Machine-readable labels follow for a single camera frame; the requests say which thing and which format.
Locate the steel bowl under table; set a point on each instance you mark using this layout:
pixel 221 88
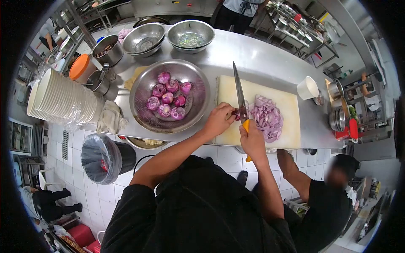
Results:
pixel 145 144

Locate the white cloth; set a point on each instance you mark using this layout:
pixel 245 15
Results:
pixel 110 118

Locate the person's left hand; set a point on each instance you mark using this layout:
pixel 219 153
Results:
pixel 218 119

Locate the steel kitchen counter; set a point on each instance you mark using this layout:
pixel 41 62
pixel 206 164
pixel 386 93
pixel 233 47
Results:
pixel 171 8

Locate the pink cloth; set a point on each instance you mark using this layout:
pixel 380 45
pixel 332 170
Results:
pixel 123 33

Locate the red crate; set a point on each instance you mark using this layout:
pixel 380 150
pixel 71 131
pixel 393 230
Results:
pixel 83 235

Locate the steel bowl with green scraps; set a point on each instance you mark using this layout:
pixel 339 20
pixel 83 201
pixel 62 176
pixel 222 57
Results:
pixel 190 34

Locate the person's right hand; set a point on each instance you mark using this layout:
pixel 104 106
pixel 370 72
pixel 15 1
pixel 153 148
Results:
pixel 254 142

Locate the person's body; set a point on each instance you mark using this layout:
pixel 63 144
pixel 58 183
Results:
pixel 202 215

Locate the heap of peeled red onions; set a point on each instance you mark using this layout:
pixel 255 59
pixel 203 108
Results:
pixel 167 98

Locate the small steel pot with ladle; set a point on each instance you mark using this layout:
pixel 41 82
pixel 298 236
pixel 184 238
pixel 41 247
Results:
pixel 98 83

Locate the stack of white bowls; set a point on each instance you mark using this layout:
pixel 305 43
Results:
pixel 60 98

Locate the pile of sliced red onion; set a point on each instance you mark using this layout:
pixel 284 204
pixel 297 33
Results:
pixel 267 117

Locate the container with orange lid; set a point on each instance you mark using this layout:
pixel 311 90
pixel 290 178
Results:
pixel 79 67

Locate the person's right fingers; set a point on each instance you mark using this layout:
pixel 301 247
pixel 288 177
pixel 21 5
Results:
pixel 253 128

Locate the row of steel containers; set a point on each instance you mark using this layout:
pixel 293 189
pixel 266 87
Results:
pixel 337 107

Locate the yellow cloth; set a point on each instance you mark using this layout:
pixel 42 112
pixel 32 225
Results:
pixel 134 79

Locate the metal storage shelf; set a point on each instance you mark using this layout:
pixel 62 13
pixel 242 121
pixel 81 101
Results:
pixel 368 104

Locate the white cup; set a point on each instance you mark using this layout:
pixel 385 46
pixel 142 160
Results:
pixel 307 88

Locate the large steel mixing bowl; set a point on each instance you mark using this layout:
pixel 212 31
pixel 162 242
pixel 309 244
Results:
pixel 142 91

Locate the white cutting board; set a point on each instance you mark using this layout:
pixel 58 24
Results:
pixel 231 95

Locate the stack of steel bowls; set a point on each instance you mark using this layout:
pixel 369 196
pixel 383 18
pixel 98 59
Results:
pixel 144 38

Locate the person's left fingers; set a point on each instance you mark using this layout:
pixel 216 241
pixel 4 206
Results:
pixel 229 112

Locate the steel rack with containers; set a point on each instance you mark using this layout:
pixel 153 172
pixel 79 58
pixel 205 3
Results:
pixel 297 25

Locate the red plastic container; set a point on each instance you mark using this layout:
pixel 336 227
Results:
pixel 348 131

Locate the black bin with plastic liner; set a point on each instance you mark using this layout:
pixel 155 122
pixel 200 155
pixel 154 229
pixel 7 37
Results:
pixel 103 158

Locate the red onion piece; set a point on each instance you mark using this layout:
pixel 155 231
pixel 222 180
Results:
pixel 236 115

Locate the small steel dish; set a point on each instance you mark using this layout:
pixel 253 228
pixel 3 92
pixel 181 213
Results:
pixel 319 99

